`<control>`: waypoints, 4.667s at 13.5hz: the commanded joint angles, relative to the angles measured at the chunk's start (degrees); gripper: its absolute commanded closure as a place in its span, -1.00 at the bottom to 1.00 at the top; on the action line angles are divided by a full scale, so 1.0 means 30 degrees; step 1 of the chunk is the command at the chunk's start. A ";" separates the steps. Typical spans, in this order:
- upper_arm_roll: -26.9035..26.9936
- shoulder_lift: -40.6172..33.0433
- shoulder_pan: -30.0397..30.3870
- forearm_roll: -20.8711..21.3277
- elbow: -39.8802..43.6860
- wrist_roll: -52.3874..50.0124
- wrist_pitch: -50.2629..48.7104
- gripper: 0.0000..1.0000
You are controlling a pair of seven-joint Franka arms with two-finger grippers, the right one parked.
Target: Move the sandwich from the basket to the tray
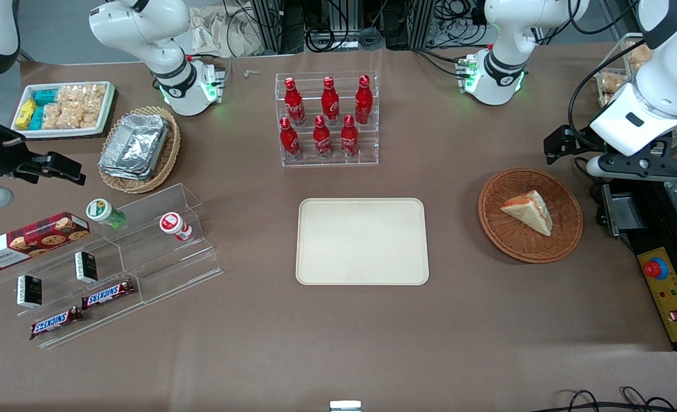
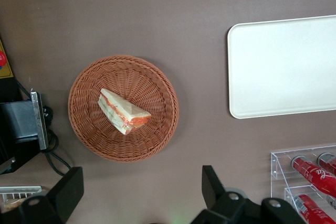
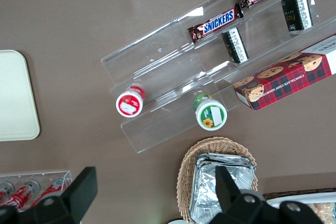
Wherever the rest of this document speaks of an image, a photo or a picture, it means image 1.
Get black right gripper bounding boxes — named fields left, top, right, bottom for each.
left=0, top=108, right=86, bottom=186

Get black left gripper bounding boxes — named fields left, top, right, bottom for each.
left=544, top=124, right=608, bottom=165

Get triangular sandwich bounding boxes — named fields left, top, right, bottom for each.
left=500, top=190, right=553, bottom=237

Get white rectangular snack tray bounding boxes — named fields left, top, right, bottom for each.
left=10, top=81, right=116, bottom=140

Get round brown wicker basket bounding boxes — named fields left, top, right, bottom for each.
left=478, top=167, right=584, bottom=264

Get oval tan wicker basket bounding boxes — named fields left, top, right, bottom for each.
left=97, top=106, right=181, bottom=195

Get beige rectangular tray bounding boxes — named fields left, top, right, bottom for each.
left=296, top=198, right=430, bottom=286

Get green capped small bottle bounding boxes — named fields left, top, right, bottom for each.
left=85, top=198, right=127, bottom=229

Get clear rice cracker pack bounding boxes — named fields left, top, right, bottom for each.
left=82, top=84, right=108, bottom=110
left=42, top=103, right=64, bottom=130
left=57, top=85, right=86, bottom=107
left=61, top=104, right=104, bottom=129

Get stacked aluminium foil trays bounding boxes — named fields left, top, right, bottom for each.
left=98, top=113, right=171, bottom=181

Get yellow snack packet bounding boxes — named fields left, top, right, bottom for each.
left=15, top=98, right=38, bottom=130

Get red tartan cookie box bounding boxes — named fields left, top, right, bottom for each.
left=0, top=212, right=91, bottom=271

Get bagged fried snack pack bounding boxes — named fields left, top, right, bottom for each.
left=599, top=72, right=629, bottom=96
left=627, top=43, right=655, bottom=72

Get small black box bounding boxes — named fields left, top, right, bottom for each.
left=74, top=251, right=98, bottom=284
left=17, top=275, right=43, bottom=309

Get red capped small bottle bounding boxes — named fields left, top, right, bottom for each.
left=159, top=212, right=193, bottom=243

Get snickers chocolate bar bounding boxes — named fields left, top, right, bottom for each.
left=81, top=279, right=136, bottom=310
left=29, top=306, right=84, bottom=341

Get clear acrylic stepped shelf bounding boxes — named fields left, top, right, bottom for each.
left=0, top=183, right=224, bottom=350

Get clear acrylic bottle rack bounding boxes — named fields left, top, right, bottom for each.
left=275, top=71, right=380, bottom=168

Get black machine with yellow panel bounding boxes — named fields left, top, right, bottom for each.
left=600, top=172, right=677, bottom=351

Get beige crumpled cloth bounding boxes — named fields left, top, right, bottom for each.
left=189, top=5, right=266, bottom=58

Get red cola bottle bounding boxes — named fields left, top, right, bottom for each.
left=279, top=117, right=302, bottom=161
left=341, top=114, right=359, bottom=158
left=284, top=77, right=306, bottom=126
left=313, top=115, right=332, bottom=159
left=355, top=74, right=373, bottom=125
left=321, top=76, right=341, bottom=125

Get black machine cable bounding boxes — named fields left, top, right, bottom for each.
left=573, top=157, right=609, bottom=198

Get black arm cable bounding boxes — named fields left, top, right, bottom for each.
left=567, top=40, right=643, bottom=150

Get white wire rack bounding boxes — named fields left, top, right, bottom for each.
left=596, top=33, right=677, bottom=158

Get black base cables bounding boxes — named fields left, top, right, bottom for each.
left=411, top=47, right=472, bottom=78

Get aluminium frame with cables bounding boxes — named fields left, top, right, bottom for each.
left=250, top=0, right=488, bottom=55

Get black floor cables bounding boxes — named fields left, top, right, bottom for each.
left=544, top=387, right=677, bottom=412

